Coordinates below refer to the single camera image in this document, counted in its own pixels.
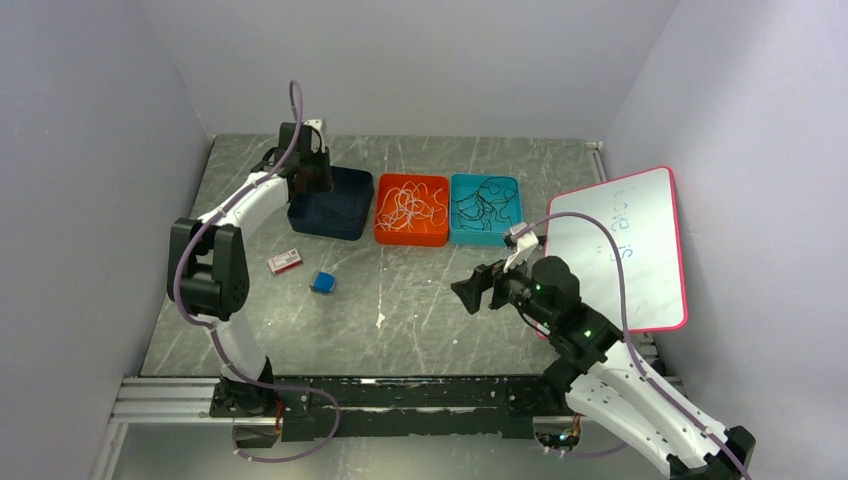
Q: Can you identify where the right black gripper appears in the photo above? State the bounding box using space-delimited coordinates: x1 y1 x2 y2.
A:
451 246 556 330

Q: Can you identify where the black thin cable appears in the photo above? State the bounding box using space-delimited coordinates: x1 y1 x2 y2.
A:
453 175 519 233

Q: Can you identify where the white thin cable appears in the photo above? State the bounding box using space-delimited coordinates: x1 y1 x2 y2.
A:
394 182 442 227
404 185 450 233
377 192 412 233

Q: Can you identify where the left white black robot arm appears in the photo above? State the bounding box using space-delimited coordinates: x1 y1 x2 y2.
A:
167 119 332 416

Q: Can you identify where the dark navy square bin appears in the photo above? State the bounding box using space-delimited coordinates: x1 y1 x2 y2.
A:
287 166 375 241

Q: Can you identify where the teal square bin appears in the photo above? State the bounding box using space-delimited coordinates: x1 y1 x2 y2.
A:
449 173 523 247

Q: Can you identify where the red white small box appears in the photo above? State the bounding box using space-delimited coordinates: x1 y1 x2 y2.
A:
267 249 303 275

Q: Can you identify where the orange square bin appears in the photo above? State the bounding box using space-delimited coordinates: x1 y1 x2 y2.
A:
373 173 450 247

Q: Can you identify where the small blue object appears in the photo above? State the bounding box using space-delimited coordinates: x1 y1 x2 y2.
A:
309 271 337 295

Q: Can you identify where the pink framed whiteboard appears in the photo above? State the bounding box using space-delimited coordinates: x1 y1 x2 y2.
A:
545 166 688 333

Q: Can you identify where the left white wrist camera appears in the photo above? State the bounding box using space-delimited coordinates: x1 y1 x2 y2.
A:
302 119 327 154

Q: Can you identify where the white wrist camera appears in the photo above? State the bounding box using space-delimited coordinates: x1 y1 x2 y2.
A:
503 222 539 272
302 119 327 154

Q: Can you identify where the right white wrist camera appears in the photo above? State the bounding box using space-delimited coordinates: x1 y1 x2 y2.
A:
503 222 539 272

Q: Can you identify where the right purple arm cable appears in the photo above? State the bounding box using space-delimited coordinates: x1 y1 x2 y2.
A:
513 211 753 480

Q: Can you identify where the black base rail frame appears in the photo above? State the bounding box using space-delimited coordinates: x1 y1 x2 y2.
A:
208 375 582 450

